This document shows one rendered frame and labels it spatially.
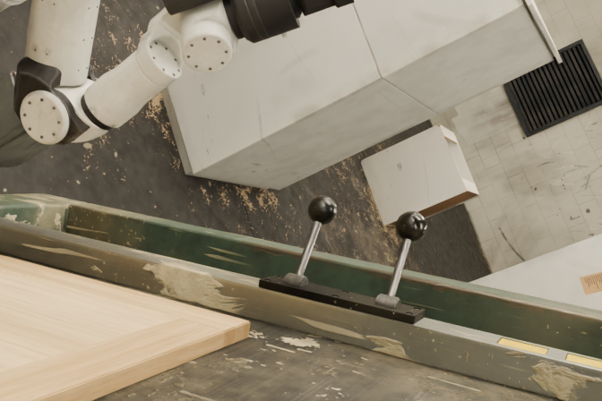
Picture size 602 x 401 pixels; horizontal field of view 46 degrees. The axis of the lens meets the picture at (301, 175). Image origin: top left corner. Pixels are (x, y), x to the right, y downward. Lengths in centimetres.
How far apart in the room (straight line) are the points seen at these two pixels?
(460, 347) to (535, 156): 808
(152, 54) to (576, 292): 355
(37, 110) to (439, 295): 63
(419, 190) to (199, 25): 488
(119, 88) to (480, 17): 218
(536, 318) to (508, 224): 781
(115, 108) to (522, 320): 64
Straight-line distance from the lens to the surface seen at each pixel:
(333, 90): 315
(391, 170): 583
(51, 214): 136
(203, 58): 95
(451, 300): 106
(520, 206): 883
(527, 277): 433
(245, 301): 90
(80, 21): 106
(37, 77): 106
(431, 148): 575
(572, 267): 430
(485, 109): 907
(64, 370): 62
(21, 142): 143
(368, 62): 312
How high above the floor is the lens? 178
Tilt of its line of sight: 22 degrees down
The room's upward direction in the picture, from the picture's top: 65 degrees clockwise
